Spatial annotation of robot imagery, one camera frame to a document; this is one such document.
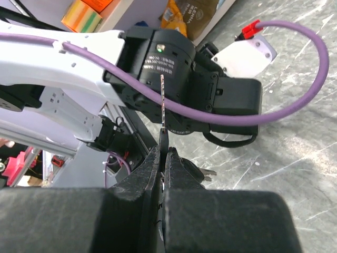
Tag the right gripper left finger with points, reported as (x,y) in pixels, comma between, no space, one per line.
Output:
(118,219)

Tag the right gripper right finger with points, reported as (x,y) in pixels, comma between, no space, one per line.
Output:
(201,220)

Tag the black key bunch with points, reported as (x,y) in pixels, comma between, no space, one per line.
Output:
(197,173)

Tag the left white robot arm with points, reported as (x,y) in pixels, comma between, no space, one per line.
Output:
(39,66)

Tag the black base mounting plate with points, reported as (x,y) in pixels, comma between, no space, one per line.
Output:
(126,156)

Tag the orange snack bag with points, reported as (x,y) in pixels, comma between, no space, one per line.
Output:
(172,18)

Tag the brown snack bag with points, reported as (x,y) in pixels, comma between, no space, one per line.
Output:
(196,15)

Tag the orange sponge pack stack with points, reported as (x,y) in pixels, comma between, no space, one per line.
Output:
(84,16)

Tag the aluminium rail frame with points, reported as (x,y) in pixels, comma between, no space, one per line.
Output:
(36,143)

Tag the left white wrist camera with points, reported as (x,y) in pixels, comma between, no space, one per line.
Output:
(248,55)

